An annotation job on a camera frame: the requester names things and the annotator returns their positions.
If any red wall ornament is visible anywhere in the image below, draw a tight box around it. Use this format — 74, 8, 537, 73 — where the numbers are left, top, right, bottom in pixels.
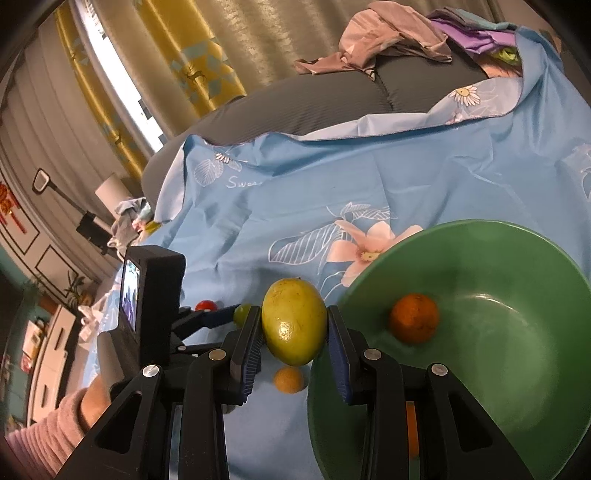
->
0, 180, 28, 232

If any orange tangerine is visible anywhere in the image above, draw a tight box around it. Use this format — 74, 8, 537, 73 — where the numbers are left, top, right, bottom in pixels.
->
389, 293, 439, 346
405, 401, 421, 457

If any pile of mixed clothes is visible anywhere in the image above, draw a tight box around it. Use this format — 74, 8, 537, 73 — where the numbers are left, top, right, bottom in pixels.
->
107, 196, 162, 250

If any purple garment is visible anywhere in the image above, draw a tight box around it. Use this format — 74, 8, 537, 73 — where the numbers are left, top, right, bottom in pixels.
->
427, 7, 522, 58

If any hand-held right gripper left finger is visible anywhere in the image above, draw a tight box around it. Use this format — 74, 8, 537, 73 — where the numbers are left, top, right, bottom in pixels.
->
54, 305, 265, 480

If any blue floral bed sheet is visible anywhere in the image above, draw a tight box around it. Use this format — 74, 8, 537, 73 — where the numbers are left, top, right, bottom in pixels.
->
92, 25, 591, 480

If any yellow-green mango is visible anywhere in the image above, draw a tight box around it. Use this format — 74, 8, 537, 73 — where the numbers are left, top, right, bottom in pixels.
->
261, 277, 329, 367

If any green bowl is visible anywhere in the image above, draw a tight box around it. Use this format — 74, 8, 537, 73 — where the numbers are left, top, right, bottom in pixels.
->
307, 220, 591, 480

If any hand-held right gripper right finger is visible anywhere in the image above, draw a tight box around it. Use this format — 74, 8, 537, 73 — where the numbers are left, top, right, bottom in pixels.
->
327, 305, 539, 480

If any pink-grey garment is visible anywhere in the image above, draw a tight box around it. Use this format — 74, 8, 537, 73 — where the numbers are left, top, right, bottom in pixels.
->
294, 0, 455, 77

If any small orange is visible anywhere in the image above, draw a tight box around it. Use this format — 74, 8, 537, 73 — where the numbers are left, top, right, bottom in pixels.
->
273, 367, 305, 395

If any potted plant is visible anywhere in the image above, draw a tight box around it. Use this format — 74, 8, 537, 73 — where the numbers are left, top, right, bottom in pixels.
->
62, 272, 88, 305

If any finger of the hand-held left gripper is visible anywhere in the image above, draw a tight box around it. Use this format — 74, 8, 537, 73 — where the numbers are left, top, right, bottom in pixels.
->
173, 340, 228, 360
172, 303, 242, 341

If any person's left forearm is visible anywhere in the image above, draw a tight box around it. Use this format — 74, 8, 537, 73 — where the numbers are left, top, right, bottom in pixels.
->
4, 375, 114, 480

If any black stand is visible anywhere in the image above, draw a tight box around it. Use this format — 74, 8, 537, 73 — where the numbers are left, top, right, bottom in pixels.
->
32, 168, 116, 252

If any white cabinet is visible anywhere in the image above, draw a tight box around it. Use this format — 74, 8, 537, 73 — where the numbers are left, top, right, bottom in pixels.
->
25, 305, 80, 425

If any yellow patterned curtain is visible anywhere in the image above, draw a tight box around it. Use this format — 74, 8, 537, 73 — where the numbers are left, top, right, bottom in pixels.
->
53, 0, 250, 181

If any grey sofa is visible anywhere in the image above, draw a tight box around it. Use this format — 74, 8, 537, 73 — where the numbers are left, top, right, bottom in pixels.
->
141, 55, 527, 217

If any beige curtain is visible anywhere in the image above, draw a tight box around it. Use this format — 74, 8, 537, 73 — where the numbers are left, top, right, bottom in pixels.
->
90, 0, 509, 100

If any window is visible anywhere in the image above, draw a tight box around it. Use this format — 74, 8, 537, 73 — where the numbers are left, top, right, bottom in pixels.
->
74, 0, 164, 153

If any white cylindrical lampshade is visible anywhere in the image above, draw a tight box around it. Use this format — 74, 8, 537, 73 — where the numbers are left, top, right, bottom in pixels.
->
95, 173, 132, 215

